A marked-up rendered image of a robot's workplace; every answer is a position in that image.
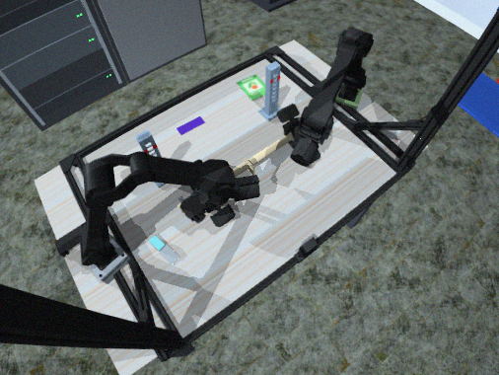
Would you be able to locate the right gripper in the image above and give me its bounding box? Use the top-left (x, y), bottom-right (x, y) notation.
top-left (277, 104), bottom-right (321, 165)

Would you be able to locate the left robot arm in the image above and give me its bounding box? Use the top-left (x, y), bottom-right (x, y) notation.
top-left (79, 151), bottom-right (260, 270)

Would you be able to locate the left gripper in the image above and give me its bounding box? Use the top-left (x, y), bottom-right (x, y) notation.
top-left (194, 159), bottom-right (235, 227)

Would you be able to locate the long beige rail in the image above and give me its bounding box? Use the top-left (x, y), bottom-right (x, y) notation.
top-left (233, 133), bottom-right (294, 177)

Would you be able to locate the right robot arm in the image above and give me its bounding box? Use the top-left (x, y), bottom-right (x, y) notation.
top-left (290, 27), bottom-right (374, 167)

